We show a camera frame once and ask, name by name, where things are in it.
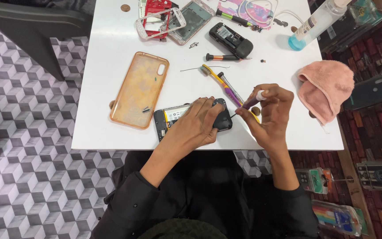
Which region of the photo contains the clear bottle blue liquid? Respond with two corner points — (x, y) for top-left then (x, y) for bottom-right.
(288, 0), (353, 52)

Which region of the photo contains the black white hanging package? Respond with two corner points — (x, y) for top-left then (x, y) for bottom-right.
(356, 161), (382, 193)

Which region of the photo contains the yellow purple toothbrush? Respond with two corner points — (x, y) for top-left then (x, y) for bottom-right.
(201, 64), (261, 123)

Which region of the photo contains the person's left hand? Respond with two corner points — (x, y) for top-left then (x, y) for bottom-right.
(164, 96), (225, 154)

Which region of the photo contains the orange clear phone case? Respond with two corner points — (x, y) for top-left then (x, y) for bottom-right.
(109, 51), (170, 130)

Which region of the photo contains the green black screwdriver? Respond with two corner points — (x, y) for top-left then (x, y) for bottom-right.
(215, 9), (262, 33)

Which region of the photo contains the green packaged item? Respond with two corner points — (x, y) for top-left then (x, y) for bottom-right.
(295, 167), (335, 195)

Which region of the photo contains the white cable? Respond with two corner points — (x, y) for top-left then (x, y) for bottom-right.
(237, 0), (305, 26)

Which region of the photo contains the black packaged box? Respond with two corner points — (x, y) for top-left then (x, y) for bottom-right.
(318, 0), (382, 54)

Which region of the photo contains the red phone frame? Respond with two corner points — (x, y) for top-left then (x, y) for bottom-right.
(139, 0), (180, 40)

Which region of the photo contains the person's right hand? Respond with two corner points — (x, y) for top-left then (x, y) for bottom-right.
(235, 83), (294, 152)

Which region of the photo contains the thin black wire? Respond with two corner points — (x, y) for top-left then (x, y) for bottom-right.
(180, 65), (231, 72)

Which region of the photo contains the pink cloth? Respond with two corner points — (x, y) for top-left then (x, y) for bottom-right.
(297, 60), (355, 127)

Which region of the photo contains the dark green cloth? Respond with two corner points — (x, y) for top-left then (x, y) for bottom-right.
(137, 218), (229, 239)

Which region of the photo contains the black orange screwdriver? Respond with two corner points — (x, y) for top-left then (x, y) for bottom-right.
(206, 53), (253, 62)

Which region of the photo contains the purple white screwdriver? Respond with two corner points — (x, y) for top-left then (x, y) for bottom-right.
(230, 90), (267, 119)

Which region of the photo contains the black smartphone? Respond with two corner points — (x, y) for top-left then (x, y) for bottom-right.
(153, 98), (233, 143)

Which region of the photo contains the silver metal screwdriver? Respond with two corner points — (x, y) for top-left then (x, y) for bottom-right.
(217, 72), (245, 105)

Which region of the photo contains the colourful patterned phone case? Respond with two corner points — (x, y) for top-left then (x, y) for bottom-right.
(217, 0), (278, 31)

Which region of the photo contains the rainbow coloured packet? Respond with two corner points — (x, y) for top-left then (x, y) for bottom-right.
(311, 199), (369, 237)

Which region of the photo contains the teal black packaged item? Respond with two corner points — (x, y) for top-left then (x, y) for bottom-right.
(342, 66), (382, 111)

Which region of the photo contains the person's black clothing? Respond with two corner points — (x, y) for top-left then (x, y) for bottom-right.
(90, 150), (321, 239)

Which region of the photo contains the silver phone back housing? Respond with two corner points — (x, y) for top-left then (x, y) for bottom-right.
(162, 0), (216, 46)

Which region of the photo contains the white phone frame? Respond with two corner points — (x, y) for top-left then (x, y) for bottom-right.
(135, 7), (187, 40)

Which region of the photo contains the black chair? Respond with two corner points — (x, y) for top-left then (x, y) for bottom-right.
(0, 0), (96, 81)

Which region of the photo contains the black feature phone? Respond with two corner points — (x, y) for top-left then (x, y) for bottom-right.
(208, 22), (254, 60)

